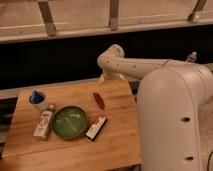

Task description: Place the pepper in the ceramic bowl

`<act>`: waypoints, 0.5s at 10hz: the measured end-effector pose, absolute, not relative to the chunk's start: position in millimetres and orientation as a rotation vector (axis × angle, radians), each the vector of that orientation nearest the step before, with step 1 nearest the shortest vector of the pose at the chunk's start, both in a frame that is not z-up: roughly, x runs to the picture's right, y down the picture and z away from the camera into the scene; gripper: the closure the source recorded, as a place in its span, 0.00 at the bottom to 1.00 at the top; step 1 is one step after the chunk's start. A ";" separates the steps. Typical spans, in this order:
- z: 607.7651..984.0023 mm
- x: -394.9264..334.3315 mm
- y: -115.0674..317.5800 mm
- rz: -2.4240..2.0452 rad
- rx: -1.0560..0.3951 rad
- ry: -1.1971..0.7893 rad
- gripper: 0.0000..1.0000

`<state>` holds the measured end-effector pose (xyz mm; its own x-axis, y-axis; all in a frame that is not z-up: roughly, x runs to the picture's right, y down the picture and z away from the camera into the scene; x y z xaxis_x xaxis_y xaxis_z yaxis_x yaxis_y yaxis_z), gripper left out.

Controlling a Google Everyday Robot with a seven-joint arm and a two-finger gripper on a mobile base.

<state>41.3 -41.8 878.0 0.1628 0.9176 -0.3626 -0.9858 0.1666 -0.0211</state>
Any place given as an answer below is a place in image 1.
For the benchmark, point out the red pepper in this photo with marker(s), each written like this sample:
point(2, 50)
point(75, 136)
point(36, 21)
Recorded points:
point(99, 100)

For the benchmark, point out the white cup with blue object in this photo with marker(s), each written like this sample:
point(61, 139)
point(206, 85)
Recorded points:
point(38, 100)

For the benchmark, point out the small bottle on ledge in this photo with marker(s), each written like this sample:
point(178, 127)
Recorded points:
point(192, 57)

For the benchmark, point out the metal window frame rail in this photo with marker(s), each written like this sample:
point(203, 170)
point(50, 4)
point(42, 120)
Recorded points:
point(26, 20)

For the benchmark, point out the green ceramic bowl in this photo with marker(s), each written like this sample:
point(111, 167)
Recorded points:
point(69, 122)

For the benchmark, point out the white carton bottle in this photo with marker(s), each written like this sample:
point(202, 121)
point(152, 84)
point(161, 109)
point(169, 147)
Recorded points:
point(42, 129)

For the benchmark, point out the red white snack box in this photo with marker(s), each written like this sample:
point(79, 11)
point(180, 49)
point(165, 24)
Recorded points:
point(96, 127)

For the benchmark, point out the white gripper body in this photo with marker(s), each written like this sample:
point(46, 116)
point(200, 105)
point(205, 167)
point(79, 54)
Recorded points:
point(104, 77)

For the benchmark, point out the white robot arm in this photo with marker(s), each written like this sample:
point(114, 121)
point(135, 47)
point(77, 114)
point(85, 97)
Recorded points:
point(168, 98)

